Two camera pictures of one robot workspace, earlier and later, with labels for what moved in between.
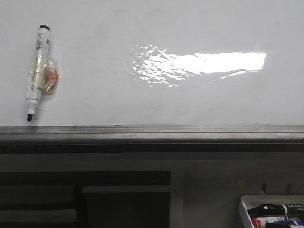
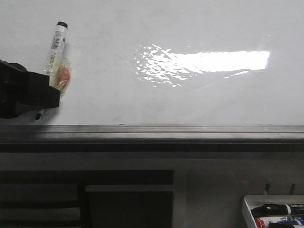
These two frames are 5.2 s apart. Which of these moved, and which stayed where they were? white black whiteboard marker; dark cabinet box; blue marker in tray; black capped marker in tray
Moved: white black whiteboard marker
Stayed: blue marker in tray; black capped marker in tray; dark cabinet box
